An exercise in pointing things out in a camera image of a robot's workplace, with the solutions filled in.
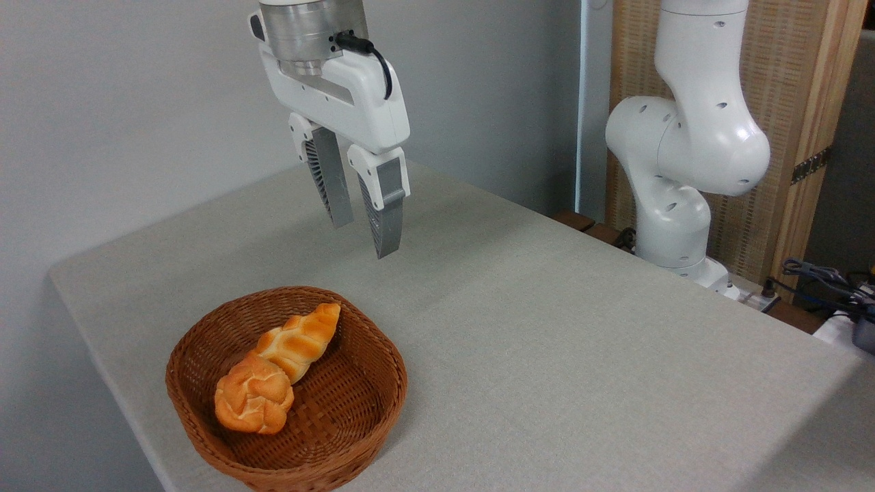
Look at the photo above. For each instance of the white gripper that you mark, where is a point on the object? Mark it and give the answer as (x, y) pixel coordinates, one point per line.
(355, 106)

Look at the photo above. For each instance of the long braided bread loaf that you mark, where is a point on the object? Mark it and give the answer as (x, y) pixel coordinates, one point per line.
(304, 338)

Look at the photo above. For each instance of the round orange bread bun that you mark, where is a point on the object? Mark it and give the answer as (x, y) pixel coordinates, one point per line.
(253, 396)

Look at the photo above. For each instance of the white power strip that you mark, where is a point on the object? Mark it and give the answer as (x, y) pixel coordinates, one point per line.
(760, 301)

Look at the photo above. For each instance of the dark metal screen hinge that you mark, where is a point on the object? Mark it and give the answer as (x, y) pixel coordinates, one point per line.
(812, 165)

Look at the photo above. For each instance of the brown wicker basket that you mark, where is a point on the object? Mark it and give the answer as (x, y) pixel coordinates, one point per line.
(342, 417)

